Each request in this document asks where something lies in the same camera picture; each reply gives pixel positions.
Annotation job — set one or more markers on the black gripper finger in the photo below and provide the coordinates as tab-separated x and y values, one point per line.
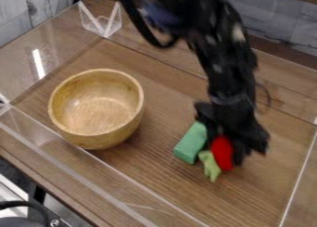
214	131
241	150

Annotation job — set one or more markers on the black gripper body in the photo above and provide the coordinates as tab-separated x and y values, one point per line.
238	122

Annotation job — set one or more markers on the red plush fruit green leaf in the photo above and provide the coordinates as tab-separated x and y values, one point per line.
217	159

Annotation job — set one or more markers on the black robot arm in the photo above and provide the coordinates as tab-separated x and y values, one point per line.
210	26

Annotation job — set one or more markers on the green rectangular block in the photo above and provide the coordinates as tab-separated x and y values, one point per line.
191	143

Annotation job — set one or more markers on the wooden bowl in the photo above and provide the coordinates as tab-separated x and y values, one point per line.
95	108

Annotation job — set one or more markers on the black metal table leg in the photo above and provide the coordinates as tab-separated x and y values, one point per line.
36	193

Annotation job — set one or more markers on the clear acrylic tray wall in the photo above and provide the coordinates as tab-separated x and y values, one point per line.
135	185

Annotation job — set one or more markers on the clear acrylic corner bracket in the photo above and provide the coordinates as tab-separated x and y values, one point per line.
100	25

